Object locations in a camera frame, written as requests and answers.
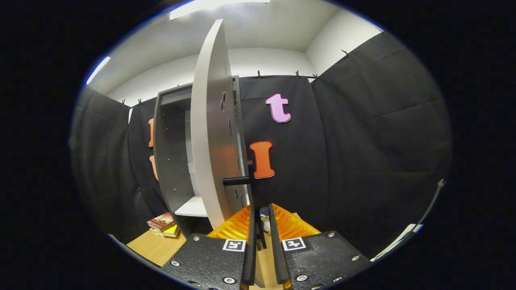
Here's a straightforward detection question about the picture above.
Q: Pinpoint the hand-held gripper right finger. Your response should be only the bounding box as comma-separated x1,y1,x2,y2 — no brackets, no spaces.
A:
269,203,371,290

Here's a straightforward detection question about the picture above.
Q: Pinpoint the wide ceiling light panel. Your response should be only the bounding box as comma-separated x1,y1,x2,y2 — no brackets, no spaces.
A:
169,0,270,21

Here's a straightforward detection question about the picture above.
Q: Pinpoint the narrow ceiling light strip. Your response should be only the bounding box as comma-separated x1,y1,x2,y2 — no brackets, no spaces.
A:
86,56,110,85

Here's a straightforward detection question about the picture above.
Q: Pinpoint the black backdrop cloth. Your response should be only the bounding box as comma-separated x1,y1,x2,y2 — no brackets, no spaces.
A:
71,31,452,258

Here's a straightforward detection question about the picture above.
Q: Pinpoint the brown book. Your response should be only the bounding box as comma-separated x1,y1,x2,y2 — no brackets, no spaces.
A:
146,212,177,232

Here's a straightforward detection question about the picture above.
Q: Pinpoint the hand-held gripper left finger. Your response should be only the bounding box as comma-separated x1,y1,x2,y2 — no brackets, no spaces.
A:
161,203,258,290

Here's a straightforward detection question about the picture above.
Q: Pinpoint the row of black cloth clips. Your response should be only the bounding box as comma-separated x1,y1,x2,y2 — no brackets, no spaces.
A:
120,49,351,106

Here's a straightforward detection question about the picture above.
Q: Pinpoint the grey shoe cabinet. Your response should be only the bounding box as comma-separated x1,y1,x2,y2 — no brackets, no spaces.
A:
153,76,243,238

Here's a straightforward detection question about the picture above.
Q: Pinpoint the yellow book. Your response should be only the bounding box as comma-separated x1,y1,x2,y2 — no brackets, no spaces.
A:
150,224,180,238

